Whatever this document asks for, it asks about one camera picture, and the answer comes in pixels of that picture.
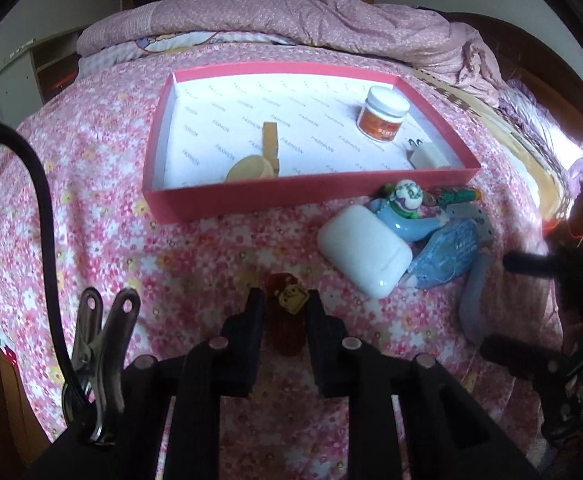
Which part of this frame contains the blue correction tape dispenser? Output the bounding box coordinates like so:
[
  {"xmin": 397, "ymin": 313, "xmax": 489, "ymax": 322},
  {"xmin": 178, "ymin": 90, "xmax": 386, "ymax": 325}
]
[{"xmin": 402, "ymin": 219, "xmax": 480, "ymax": 289}]

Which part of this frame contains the grey perforated metal block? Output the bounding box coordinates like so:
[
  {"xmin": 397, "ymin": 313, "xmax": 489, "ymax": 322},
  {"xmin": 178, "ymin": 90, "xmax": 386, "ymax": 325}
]
[{"xmin": 445, "ymin": 203, "xmax": 494, "ymax": 248}]

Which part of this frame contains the green orange battery pack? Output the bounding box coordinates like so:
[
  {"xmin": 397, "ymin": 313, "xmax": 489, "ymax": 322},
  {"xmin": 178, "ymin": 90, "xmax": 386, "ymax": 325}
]
[{"xmin": 423, "ymin": 185, "xmax": 482, "ymax": 207}]

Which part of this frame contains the red toy keychain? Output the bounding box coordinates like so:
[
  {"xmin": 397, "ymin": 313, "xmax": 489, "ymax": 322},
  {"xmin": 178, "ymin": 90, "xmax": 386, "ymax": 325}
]
[{"xmin": 264, "ymin": 273, "xmax": 310, "ymax": 358}]

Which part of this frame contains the light blue handle toy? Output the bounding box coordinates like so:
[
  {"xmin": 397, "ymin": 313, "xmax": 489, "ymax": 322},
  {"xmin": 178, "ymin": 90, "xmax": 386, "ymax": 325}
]
[{"xmin": 367, "ymin": 198, "xmax": 450, "ymax": 243}]

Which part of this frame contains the green white figure keychain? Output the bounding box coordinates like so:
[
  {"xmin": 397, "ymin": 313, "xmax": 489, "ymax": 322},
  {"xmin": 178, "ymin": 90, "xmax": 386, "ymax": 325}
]
[{"xmin": 384, "ymin": 179, "xmax": 424, "ymax": 219}]

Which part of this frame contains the white charger plug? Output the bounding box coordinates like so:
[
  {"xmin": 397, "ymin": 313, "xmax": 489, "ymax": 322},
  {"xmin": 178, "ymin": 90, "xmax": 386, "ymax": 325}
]
[{"xmin": 406, "ymin": 139, "xmax": 451, "ymax": 169}]

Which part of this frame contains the white earbuds case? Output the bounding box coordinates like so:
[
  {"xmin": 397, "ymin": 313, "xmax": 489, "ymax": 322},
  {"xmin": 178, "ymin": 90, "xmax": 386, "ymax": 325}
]
[{"xmin": 316, "ymin": 205, "xmax": 413, "ymax": 299}]

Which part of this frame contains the round wooden disc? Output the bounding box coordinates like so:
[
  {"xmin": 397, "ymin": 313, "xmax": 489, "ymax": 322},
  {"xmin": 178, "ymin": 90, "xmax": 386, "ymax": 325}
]
[{"xmin": 225, "ymin": 155, "xmax": 275, "ymax": 182}]

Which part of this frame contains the white orange jar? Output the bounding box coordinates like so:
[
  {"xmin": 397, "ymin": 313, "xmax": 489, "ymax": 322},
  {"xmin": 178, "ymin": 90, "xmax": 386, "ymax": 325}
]
[{"xmin": 357, "ymin": 86, "xmax": 411, "ymax": 142}]

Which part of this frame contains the wooden phone stand bar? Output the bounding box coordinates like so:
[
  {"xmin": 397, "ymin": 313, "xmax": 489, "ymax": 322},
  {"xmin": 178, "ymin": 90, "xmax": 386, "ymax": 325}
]
[{"xmin": 262, "ymin": 122, "xmax": 279, "ymax": 177}]

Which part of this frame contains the metal spring clip left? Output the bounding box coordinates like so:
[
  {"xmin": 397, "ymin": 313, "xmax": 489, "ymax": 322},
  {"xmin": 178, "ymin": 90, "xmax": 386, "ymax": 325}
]
[{"xmin": 61, "ymin": 287, "xmax": 140, "ymax": 444}]

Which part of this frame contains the pink floral bedsheet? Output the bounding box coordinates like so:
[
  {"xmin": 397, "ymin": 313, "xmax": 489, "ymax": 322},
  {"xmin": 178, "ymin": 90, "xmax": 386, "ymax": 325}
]
[{"xmin": 0, "ymin": 44, "xmax": 563, "ymax": 479}]

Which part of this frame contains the yellow brown blanket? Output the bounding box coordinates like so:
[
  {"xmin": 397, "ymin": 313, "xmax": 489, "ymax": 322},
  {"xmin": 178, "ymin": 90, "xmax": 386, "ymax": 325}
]
[{"xmin": 415, "ymin": 70, "xmax": 576, "ymax": 221}]

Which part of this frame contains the dark wooden headboard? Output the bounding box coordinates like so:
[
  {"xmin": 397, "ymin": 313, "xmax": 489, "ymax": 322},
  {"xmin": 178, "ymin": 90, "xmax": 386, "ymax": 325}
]
[{"xmin": 443, "ymin": 12, "xmax": 583, "ymax": 142}]

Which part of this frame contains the pink shallow cardboard box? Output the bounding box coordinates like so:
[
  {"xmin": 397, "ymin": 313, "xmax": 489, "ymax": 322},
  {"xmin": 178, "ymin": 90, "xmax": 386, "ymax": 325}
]
[{"xmin": 142, "ymin": 62, "xmax": 480, "ymax": 224}]

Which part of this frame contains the pink quilted blanket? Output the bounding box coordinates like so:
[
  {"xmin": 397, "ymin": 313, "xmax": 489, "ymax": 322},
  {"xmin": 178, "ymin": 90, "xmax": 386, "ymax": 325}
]
[{"xmin": 78, "ymin": 0, "xmax": 505, "ymax": 106}]

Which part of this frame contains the cartoon print pillow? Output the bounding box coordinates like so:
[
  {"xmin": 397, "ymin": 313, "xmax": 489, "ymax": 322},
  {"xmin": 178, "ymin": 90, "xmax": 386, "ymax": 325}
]
[{"xmin": 135, "ymin": 30, "xmax": 233, "ymax": 54}]

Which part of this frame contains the black cable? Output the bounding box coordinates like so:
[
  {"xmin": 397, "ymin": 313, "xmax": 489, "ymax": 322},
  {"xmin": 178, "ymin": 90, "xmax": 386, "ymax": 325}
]
[{"xmin": 0, "ymin": 117, "xmax": 88, "ymax": 411}]

